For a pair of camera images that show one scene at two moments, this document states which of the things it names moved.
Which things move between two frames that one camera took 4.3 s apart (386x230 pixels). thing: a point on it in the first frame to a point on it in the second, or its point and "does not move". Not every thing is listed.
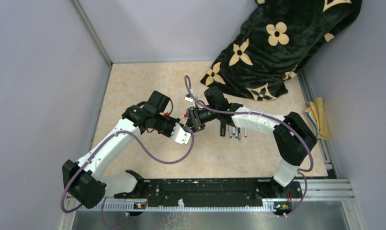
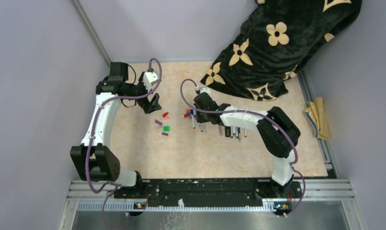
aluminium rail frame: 334,190 does not move
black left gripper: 173,127 to 148,101
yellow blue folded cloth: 315,112 does not move
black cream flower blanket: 277,38 does not move
